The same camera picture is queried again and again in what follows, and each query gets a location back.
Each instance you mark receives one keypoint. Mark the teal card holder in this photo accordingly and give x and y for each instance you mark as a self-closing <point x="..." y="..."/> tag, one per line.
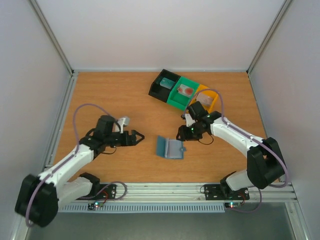
<point x="169" y="148"/>

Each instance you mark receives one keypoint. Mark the white VIP card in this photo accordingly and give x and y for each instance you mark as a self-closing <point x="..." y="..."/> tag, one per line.
<point x="204" y="99"/>

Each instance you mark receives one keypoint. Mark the grey slotted cable duct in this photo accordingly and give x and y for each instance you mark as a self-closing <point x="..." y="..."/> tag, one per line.
<point x="134" y="208"/>

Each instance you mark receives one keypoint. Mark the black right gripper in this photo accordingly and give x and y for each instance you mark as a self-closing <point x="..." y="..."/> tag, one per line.
<point x="186" y="132"/>

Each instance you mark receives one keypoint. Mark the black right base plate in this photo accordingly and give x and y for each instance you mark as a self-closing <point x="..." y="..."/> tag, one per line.
<point x="216" y="192"/>

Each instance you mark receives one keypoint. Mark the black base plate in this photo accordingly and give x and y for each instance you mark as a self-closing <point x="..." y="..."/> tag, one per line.
<point x="100" y="192"/>
<point x="216" y="192"/>

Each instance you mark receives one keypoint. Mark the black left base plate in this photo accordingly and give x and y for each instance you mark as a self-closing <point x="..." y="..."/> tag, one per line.
<point x="100" y="192"/>

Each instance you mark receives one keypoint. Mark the red patterned card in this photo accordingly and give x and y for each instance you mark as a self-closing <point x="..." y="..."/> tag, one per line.
<point x="185" y="90"/>

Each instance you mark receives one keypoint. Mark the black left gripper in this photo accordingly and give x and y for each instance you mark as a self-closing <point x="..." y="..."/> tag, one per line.
<point x="132" y="138"/>

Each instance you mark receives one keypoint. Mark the green plastic bin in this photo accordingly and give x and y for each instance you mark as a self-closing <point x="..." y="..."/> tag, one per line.
<point x="177" y="100"/>

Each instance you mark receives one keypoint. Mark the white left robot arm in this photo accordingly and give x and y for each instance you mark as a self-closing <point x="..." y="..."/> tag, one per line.
<point x="41" y="196"/>

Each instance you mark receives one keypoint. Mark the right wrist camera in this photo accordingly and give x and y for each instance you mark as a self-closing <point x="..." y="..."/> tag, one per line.
<point x="189" y="121"/>

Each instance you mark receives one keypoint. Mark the yellow plastic bin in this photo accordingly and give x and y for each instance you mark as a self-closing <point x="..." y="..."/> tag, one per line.
<point x="214" y="95"/>

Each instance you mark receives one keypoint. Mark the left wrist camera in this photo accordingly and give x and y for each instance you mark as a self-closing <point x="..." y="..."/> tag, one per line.
<point x="121" y="123"/>

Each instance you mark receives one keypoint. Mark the aluminium front rail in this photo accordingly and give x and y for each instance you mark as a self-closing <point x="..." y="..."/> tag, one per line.
<point x="172" y="192"/>

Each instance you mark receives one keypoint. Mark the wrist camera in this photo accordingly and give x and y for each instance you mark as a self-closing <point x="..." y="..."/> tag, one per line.
<point x="189" y="121"/>
<point x="121" y="123"/>

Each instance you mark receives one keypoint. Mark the teal card in bin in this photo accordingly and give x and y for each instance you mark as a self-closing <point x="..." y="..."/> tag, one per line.
<point x="167" y="83"/>

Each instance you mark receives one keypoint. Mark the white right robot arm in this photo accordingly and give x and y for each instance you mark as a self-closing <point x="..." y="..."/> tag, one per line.
<point x="264" y="160"/>

